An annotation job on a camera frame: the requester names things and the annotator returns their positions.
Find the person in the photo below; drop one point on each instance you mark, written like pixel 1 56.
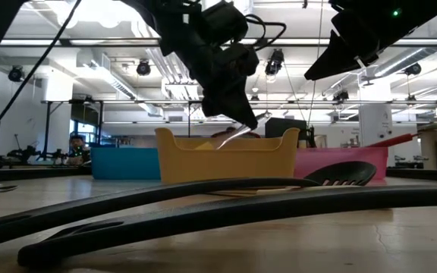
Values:
pixel 77 149

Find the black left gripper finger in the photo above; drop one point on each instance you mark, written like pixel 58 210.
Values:
pixel 245 98
pixel 218 102

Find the black slotted spatula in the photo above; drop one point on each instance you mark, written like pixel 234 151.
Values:
pixel 340 172

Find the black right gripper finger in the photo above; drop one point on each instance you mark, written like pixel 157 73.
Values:
pixel 336 60

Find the black solid spoon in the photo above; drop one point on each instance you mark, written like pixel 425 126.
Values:
pixel 241 208

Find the teal plastic bin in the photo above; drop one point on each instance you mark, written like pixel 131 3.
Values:
pixel 127 163

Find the pink plastic bin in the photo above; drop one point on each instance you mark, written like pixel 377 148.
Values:
pixel 347 163

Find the yellow plastic bin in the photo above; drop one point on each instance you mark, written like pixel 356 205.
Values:
pixel 226 163

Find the black aluminium mounting frame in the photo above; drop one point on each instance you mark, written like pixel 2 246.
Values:
pixel 423 175

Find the black ceiling spotlight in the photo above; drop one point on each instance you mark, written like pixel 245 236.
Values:
pixel 16 74
pixel 413 69
pixel 143 68
pixel 275 60

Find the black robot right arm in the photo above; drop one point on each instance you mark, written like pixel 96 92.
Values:
pixel 431 11

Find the black monitor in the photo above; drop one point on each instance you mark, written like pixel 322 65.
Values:
pixel 287 127

